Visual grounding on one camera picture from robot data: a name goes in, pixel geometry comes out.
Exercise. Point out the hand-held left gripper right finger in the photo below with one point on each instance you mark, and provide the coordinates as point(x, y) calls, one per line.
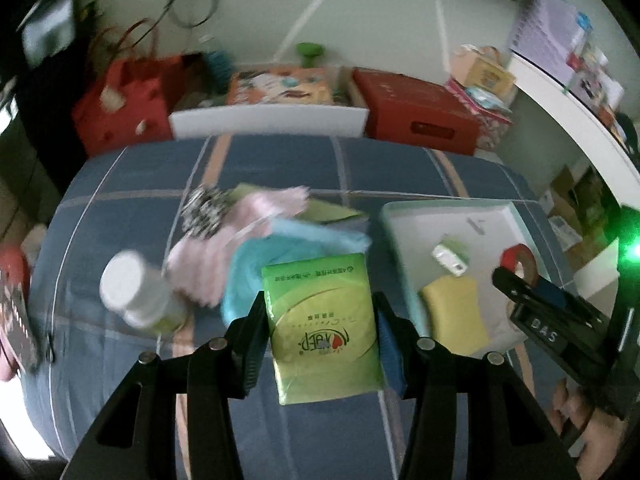
point(392, 355)

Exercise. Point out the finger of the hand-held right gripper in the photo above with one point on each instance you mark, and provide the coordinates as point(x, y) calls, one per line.
point(552, 295)
point(512, 290)

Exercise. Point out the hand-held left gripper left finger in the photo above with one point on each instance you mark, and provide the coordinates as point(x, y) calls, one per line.
point(252, 340)

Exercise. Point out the red tape roll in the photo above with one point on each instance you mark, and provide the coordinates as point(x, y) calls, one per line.
point(515, 255)

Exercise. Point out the teal plastic toy container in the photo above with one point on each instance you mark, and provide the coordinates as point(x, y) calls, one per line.
point(245, 280)

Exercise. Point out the yellow sponge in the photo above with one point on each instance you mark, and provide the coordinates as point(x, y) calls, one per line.
point(455, 315)

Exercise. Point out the green tissue packet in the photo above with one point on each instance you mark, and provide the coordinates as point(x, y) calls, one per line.
point(320, 320)

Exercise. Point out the small white green box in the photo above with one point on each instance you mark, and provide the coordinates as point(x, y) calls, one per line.
point(450, 255)

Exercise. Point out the teal cardboard tray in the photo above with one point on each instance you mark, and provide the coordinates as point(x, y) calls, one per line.
point(450, 225)

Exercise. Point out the pink fluffy cloth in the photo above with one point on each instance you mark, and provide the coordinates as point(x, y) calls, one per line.
point(210, 260)

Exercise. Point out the black and white scrunchie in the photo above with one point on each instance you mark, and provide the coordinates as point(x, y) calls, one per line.
point(205, 210)

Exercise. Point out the light green cloth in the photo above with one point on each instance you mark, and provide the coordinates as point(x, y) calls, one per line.
point(330, 212)

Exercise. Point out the person's right hand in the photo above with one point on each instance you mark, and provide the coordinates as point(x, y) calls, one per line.
point(570, 405)

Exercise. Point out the brown cardboard box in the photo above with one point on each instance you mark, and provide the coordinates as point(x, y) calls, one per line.
point(565, 205)

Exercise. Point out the white bottle with green label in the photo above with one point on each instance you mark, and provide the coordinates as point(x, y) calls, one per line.
point(130, 285)

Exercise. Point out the red patterned box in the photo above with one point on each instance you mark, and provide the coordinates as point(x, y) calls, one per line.
point(492, 125)

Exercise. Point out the light blue wipes packet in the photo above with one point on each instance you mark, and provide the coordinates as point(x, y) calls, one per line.
point(485, 97)

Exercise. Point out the white desk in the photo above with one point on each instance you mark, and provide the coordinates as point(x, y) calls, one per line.
point(560, 95)

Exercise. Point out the blue plaid tablecloth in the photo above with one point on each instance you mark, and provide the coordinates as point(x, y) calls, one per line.
point(125, 170)

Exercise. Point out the yellow gift box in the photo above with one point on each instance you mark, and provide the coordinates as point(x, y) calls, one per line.
point(490, 75)

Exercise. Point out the white chair back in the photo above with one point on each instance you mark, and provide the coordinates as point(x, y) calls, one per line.
point(270, 120)

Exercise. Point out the red cardboard box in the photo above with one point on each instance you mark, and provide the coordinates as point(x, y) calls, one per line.
point(400, 95)

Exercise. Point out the colourful stationery pile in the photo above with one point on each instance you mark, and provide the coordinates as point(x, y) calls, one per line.
point(595, 70)

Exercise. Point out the smartphone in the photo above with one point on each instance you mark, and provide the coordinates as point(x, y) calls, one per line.
point(15, 320)

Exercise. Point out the colourful toy box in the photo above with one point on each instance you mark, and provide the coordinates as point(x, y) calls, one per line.
point(280, 85)

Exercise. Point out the red tote bag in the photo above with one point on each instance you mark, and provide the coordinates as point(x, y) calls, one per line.
point(125, 105)

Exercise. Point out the teal fluffy bundle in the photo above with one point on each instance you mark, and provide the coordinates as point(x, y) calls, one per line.
point(218, 67)

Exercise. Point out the green toy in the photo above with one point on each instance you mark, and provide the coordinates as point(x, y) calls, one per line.
point(310, 51)

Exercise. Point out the black appliance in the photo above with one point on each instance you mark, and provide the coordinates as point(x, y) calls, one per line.
point(30, 90)

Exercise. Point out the wall calendar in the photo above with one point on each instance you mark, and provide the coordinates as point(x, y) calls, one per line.
point(545, 30)

